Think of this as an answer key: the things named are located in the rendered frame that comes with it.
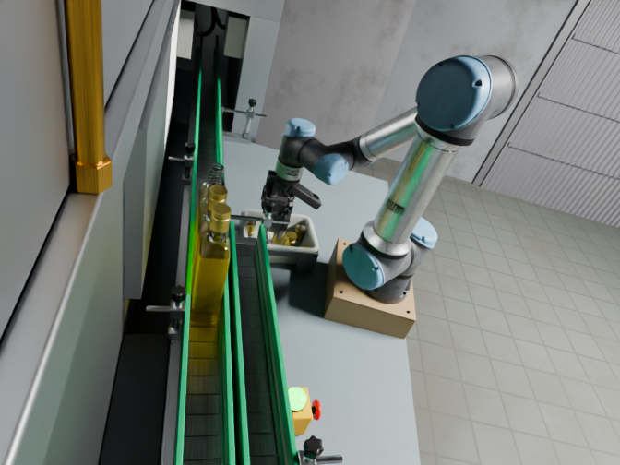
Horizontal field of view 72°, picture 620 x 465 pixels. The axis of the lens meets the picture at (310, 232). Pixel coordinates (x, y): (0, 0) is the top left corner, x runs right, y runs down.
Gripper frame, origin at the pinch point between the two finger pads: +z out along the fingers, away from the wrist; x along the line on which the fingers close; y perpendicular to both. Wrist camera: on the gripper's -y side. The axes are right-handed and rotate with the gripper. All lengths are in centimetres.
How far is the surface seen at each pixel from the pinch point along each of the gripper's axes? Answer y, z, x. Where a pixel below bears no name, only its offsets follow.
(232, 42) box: 16, -28, -83
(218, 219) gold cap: 22, -32, 38
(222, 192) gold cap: 21, -33, 32
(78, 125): 36, -62, 69
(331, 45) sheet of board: -60, -5, -211
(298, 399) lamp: 3, -2, 55
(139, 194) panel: 34, -38, 43
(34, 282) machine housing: 36, -56, 78
